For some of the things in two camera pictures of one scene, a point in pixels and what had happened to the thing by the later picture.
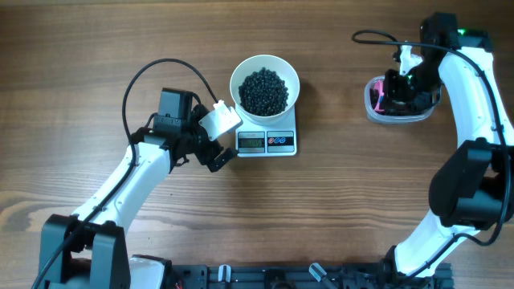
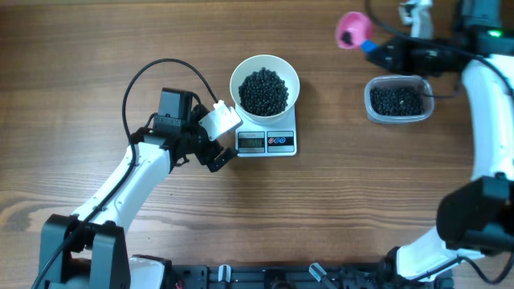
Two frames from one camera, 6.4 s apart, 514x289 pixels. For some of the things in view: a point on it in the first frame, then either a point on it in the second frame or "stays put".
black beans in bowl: x=263 y=92 stays put
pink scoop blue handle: x=378 y=85 to x=352 y=30
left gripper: x=213 y=150 stays put
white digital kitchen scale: x=259 y=140 stays put
